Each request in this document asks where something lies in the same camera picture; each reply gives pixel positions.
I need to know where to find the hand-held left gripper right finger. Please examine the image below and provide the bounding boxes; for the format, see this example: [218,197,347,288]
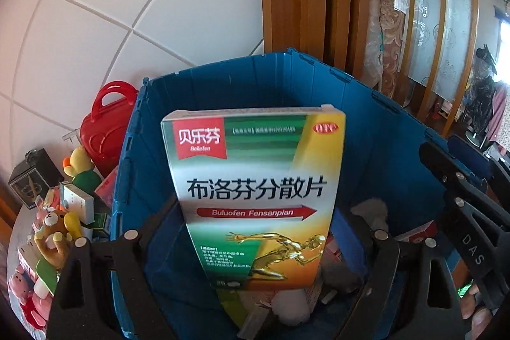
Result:
[339,205,468,340]

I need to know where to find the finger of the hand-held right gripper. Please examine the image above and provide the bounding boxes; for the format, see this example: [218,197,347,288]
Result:
[418,142,490,214]
[446,135,510,201]

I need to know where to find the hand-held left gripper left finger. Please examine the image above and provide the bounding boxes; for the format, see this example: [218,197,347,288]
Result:
[48,197,181,340]

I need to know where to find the brown bear plush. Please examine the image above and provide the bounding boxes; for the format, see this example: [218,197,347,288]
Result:
[33,206,83,270]

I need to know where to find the orange green medicine box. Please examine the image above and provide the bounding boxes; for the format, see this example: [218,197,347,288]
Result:
[160,105,347,330]

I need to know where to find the blue plastic crate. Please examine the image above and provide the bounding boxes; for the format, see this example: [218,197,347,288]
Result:
[109,49,486,340]

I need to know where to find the person's right hand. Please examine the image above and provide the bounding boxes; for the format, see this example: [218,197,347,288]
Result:
[457,284,499,340]

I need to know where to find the white crumpled tissue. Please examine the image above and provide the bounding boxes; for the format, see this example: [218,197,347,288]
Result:
[350,198,390,234]

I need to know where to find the dark green box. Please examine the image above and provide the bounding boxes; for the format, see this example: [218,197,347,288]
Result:
[93,212,111,236]

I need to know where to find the pink tissue packet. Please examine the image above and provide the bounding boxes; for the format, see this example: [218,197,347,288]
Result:
[95,167,119,207]

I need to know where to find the red white flat box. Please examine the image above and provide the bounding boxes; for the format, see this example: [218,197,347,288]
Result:
[397,220,438,242]

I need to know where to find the hanging dark clothes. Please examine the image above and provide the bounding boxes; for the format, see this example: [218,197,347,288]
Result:
[463,42,510,151]

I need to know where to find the yellow plastic tongs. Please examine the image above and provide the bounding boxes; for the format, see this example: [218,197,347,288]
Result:
[66,212,83,242]

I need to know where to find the white green carton box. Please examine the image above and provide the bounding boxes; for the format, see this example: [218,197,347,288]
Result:
[60,182,95,224]

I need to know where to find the yellow duck plush green shirt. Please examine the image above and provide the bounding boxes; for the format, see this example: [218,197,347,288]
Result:
[63,146,103,201]

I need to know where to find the red bear-embossed suitcase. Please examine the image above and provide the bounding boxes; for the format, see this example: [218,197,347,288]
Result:
[80,81,139,177]

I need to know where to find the white plush ball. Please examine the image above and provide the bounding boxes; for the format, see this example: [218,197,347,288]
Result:
[274,285,312,326]

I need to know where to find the pink snack box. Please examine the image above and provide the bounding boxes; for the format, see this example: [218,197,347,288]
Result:
[36,188,61,210]

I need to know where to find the green plush toy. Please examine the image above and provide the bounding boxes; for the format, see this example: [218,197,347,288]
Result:
[35,256,61,295]

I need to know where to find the black gift bag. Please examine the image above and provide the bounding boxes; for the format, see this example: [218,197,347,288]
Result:
[8,149,65,210]

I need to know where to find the white red medicine box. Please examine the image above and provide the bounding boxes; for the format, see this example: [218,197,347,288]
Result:
[17,244,40,278]

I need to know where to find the pink pig plush red dress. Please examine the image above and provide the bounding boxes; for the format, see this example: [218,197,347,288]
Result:
[8,270,55,330]

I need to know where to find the frosted glass partition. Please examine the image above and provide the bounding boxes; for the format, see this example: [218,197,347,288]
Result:
[404,0,492,126]

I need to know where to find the rolled patterned carpet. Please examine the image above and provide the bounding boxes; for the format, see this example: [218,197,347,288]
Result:
[363,0,410,96]

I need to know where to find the white wall socket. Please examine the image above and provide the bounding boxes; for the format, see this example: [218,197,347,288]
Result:
[59,128,84,145]

